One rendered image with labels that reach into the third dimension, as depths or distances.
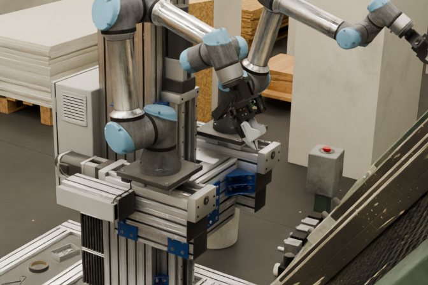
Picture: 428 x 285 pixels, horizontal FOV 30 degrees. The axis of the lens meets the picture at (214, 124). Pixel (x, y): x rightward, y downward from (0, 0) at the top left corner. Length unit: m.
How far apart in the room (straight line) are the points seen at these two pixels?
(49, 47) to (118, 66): 3.41
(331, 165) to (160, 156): 0.83
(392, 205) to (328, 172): 1.52
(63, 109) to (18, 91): 3.18
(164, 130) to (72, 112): 0.54
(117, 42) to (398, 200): 1.17
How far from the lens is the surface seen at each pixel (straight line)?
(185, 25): 2.54
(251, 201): 3.23
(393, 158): 2.46
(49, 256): 4.01
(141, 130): 2.67
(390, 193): 1.80
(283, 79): 6.58
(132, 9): 2.60
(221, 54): 2.26
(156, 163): 2.78
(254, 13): 8.11
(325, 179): 3.33
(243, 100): 2.27
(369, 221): 1.84
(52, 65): 6.07
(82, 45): 6.29
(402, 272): 0.99
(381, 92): 5.20
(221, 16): 6.37
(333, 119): 5.32
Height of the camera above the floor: 2.20
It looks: 21 degrees down
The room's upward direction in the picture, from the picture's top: 1 degrees clockwise
